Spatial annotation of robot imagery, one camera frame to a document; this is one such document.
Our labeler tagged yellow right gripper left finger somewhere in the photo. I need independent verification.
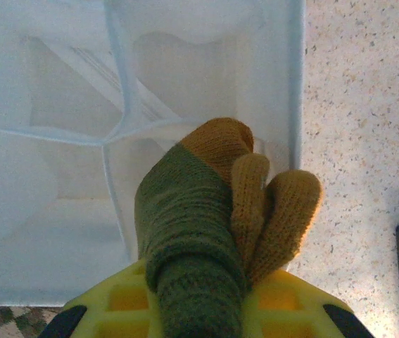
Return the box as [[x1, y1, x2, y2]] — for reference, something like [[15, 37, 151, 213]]
[[39, 260, 167, 338]]

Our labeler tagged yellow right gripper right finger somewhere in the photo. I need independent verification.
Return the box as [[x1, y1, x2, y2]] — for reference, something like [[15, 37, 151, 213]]
[[241, 268, 376, 338]]

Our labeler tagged checkered patterned sock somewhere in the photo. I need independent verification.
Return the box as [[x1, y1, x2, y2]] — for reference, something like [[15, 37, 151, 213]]
[[0, 305, 63, 338]]

